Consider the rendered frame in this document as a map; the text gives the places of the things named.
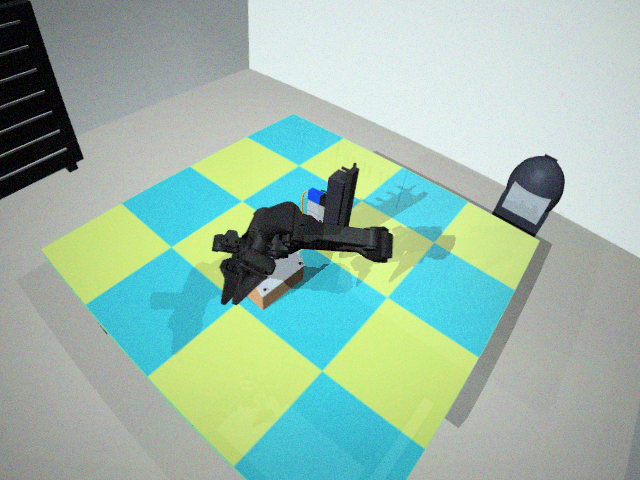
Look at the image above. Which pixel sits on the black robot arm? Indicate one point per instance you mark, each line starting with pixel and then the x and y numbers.
pixel 291 231

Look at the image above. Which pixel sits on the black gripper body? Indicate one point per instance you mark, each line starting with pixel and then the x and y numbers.
pixel 255 257

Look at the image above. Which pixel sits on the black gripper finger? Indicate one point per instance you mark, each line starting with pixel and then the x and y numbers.
pixel 248 281
pixel 229 285

